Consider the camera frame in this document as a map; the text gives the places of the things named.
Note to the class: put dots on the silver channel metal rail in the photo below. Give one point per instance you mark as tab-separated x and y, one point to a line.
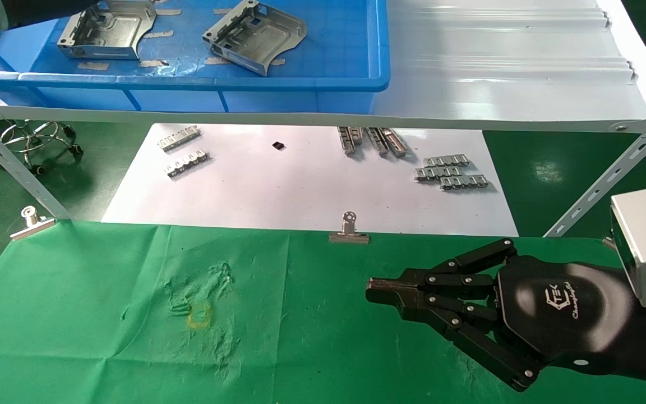
346	141
395	142
378	142
358	134

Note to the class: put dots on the silver binder clip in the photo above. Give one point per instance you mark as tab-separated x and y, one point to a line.
31	227
349	238

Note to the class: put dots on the silver sheet metal bracket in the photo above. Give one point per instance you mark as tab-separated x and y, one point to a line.
115	28
261	33

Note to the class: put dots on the silver toothed metal rail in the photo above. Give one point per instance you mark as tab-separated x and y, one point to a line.
187	163
180	138

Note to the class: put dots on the silver notched metal strip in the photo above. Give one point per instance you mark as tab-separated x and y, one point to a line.
438	174
464	182
446	161

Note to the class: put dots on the chrome stool base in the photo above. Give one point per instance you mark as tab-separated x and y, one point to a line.
36	140

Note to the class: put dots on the blue plastic bin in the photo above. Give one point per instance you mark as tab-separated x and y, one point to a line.
328	56

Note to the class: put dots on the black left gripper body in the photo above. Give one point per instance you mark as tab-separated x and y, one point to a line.
42	10

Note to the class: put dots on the small black piece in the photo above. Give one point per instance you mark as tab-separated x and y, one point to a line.
278	146

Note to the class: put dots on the green table cloth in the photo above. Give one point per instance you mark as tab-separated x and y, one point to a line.
188	336

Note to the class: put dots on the white paper sheet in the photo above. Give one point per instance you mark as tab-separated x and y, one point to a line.
300	185

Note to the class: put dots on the perforated metal rack strut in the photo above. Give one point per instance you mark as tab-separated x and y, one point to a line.
14	163
609	174

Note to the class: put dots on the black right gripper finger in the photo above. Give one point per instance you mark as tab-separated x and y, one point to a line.
446	278
457	328

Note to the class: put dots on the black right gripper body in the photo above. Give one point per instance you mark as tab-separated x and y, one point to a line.
564	314

